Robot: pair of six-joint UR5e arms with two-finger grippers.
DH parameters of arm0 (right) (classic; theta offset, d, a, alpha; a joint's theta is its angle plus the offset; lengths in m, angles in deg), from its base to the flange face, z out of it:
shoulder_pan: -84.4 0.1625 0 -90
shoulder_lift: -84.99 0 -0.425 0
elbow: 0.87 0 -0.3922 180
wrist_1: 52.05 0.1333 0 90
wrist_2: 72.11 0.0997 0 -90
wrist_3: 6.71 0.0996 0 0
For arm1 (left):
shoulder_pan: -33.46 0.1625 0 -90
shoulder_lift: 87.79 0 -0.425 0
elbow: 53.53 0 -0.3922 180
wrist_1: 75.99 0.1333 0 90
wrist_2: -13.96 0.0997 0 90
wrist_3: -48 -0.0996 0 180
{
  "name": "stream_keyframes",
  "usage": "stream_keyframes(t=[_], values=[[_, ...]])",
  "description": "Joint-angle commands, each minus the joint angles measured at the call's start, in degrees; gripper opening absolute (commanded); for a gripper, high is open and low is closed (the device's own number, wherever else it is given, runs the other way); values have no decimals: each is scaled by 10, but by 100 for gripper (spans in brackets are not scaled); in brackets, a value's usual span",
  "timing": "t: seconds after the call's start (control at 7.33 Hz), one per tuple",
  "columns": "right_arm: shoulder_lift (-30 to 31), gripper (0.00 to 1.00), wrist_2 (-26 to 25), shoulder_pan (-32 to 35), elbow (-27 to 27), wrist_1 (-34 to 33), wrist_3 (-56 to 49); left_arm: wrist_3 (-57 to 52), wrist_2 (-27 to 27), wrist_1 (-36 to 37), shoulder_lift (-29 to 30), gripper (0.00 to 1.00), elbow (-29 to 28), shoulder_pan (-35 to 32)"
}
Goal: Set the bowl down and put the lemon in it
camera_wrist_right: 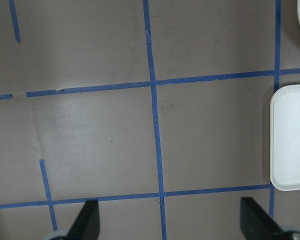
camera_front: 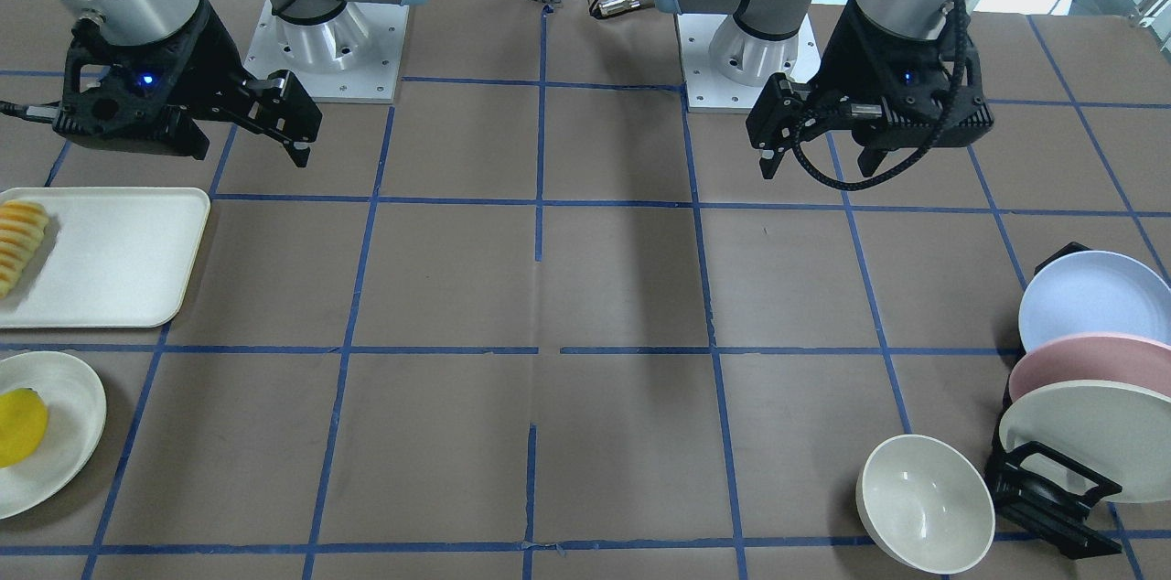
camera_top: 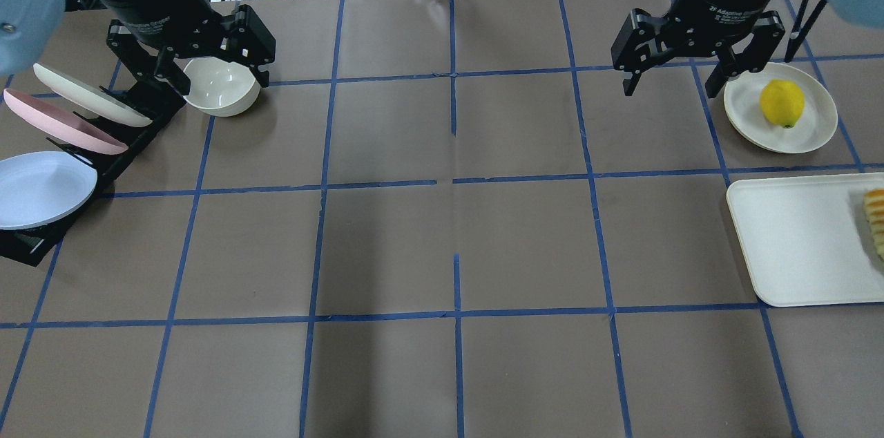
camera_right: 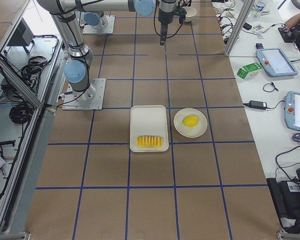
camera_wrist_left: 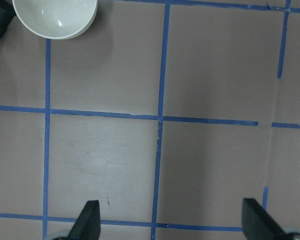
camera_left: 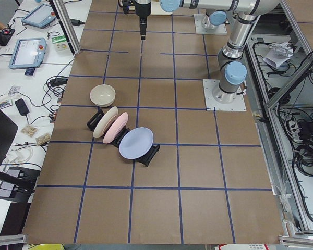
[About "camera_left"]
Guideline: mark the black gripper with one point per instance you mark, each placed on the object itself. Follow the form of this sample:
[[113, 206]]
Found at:
[[142, 10]]

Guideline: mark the cream ceramic bowl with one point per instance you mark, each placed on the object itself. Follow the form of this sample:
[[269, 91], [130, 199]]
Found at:
[[103, 95]]

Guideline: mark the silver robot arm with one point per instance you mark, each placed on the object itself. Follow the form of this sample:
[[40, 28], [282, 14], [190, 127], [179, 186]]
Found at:
[[213, 19], [233, 71]]

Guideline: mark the green white small box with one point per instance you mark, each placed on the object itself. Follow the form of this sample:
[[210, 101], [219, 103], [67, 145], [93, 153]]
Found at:
[[60, 43]]

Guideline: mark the pink plate in rack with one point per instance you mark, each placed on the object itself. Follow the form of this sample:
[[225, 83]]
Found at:
[[115, 128]]

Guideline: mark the blue teach pendant far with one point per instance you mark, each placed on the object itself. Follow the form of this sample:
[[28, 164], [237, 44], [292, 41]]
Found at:
[[40, 17]]

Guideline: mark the blue teach pendant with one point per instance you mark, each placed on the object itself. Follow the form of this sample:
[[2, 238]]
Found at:
[[28, 53], [40, 17]]

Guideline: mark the cream plate in rack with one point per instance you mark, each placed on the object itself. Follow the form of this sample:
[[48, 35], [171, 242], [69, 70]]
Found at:
[[105, 122]]

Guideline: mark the lavender plate in rack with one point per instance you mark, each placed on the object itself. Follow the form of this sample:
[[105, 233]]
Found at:
[[136, 143]]

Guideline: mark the blue teach pendant near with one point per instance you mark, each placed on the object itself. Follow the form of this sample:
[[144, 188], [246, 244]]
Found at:
[[28, 53]]

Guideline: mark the black dish rack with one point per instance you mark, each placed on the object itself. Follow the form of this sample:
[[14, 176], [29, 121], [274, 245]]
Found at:
[[145, 159]]

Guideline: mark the crumpled white paper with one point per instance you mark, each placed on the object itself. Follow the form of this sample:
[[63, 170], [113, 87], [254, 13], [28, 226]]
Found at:
[[278, 54]]

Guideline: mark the black power adapter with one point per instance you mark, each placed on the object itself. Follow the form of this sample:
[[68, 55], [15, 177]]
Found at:
[[22, 107]]

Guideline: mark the aluminium frame post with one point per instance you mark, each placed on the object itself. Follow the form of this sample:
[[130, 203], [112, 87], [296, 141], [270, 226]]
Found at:
[[63, 18]]

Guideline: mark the square robot base plate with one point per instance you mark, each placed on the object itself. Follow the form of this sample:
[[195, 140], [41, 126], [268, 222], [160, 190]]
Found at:
[[216, 100]]

